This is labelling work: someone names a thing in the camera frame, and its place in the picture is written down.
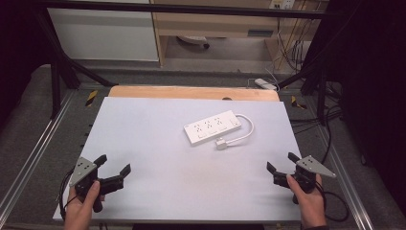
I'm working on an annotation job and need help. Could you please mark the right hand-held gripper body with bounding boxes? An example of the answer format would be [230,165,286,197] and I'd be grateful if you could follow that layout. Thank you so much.
[291,154,337,206]

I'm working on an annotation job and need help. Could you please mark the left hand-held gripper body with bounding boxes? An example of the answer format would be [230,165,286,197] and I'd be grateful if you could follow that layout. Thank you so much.
[68,156,104,214]

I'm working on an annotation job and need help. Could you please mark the white power strip cable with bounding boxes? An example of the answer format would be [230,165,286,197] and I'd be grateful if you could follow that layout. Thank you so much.
[225,113,256,146]

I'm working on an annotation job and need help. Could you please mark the white plug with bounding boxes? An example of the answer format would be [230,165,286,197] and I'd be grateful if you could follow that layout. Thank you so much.
[214,137,229,151]

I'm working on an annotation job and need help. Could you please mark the person's right hand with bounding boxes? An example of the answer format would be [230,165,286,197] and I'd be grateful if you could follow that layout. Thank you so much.
[285,173,328,230]

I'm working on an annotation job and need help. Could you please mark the person's left hand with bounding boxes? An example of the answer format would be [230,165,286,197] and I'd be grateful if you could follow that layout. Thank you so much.
[63,180,106,230]

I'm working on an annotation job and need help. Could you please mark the white table cover sheet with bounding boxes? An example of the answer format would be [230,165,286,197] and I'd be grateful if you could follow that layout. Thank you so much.
[52,96,303,223]

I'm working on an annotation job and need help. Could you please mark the white floor power strip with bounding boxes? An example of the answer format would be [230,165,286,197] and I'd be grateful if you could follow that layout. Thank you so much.
[254,78,279,91]

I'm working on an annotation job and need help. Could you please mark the black curtain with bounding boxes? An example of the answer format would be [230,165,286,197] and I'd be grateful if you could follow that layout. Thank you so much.
[314,0,406,209]
[0,0,52,128]

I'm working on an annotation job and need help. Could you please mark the wooden table board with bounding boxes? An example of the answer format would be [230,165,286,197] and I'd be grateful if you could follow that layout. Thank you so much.
[107,84,281,103]

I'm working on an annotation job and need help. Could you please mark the white cabinet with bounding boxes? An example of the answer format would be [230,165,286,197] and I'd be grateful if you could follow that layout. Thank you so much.
[47,7,160,62]

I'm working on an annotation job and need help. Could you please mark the white device under desk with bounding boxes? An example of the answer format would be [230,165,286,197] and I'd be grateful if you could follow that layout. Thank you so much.
[176,34,211,50]

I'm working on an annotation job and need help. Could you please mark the light wooden desk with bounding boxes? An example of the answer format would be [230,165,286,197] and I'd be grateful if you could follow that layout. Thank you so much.
[148,0,330,69]

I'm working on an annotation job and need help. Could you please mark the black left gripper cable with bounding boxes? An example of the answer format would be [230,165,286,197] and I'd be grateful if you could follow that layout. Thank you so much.
[58,168,79,222]

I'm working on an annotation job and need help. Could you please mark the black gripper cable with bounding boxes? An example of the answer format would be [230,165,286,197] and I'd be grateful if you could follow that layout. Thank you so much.
[58,168,79,222]
[317,183,350,223]

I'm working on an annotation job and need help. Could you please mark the aluminium floor rail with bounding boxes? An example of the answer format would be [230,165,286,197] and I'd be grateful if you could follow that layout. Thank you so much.
[0,90,77,219]
[314,126,375,230]

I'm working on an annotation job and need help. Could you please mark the black floor cables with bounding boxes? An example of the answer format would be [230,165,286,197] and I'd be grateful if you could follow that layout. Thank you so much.
[289,80,348,166]

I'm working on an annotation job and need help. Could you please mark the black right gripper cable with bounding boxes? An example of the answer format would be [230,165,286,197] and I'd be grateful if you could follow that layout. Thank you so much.
[317,183,350,223]

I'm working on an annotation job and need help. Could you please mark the hanging cables bundle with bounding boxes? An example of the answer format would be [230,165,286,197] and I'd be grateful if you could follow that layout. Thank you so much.
[276,9,312,73]

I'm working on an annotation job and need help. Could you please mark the white wall socket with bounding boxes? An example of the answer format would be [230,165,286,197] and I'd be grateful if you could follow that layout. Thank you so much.
[268,0,297,11]

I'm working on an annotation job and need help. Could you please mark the black metal frame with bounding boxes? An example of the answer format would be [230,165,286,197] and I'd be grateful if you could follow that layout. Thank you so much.
[33,0,333,127]

